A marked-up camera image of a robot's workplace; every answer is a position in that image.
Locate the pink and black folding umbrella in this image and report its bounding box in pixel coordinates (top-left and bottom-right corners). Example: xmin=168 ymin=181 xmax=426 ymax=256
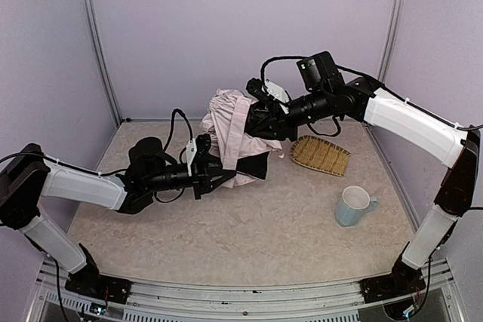
xmin=200 ymin=89 xmax=285 ymax=170

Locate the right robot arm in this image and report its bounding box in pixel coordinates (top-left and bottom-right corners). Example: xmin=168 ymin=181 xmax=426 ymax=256
xmin=245 ymin=51 xmax=481 ymax=302

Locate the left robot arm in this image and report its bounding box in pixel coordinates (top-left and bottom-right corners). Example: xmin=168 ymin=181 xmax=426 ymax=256
xmin=1 ymin=134 xmax=236 ymax=297

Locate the woven bamboo tray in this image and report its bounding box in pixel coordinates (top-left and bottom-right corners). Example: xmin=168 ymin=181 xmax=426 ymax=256
xmin=290 ymin=135 xmax=351 ymax=176

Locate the light blue ceramic mug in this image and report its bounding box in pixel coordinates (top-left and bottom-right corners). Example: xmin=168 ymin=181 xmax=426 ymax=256
xmin=335 ymin=186 xmax=378 ymax=228

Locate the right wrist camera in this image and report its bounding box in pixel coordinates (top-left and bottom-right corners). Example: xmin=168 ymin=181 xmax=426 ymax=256
xmin=246 ymin=78 xmax=291 ymax=115

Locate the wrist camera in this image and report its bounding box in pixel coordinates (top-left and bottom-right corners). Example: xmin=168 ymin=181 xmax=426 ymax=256
xmin=246 ymin=78 xmax=291 ymax=115
xmin=179 ymin=133 xmax=211 ymax=168

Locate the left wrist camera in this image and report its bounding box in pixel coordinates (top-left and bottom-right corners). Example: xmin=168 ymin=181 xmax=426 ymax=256
xmin=179 ymin=133 xmax=211 ymax=168

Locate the right aluminium frame post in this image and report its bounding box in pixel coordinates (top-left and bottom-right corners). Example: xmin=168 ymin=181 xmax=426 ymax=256
xmin=377 ymin=0 xmax=411 ymax=81

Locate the aluminium frame post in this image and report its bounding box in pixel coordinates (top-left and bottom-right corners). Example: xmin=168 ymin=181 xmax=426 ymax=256
xmin=82 ymin=0 xmax=123 ymax=128
xmin=377 ymin=0 xmax=411 ymax=81

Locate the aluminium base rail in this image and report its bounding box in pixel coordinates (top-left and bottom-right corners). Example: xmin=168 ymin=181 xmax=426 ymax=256
xmin=24 ymin=259 xmax=468 ymax=321

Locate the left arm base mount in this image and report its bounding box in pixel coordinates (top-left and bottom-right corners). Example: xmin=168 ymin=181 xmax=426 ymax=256
xmin=65 ymin=274 xmax=132 ymax=305

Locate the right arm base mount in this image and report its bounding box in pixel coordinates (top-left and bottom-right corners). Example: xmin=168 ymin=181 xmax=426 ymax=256
xmin=359 ymin=274 xmax=426 ymax=303

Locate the left aluminium frame post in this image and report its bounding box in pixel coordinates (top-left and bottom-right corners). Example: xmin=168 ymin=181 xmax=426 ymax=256
xmin=82 ymin=0 xmax=123 ymax=128

